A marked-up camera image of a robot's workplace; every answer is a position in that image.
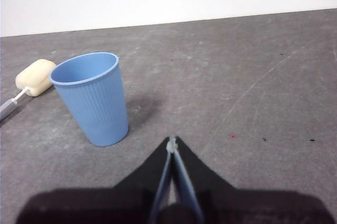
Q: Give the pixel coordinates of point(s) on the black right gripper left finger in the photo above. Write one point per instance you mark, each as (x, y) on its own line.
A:
(118, 203)

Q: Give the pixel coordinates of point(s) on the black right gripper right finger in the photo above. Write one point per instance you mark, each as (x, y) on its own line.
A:
(237, 208)

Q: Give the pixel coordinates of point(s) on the blue ribbed plastic cup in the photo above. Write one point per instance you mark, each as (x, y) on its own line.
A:
(97, 108)

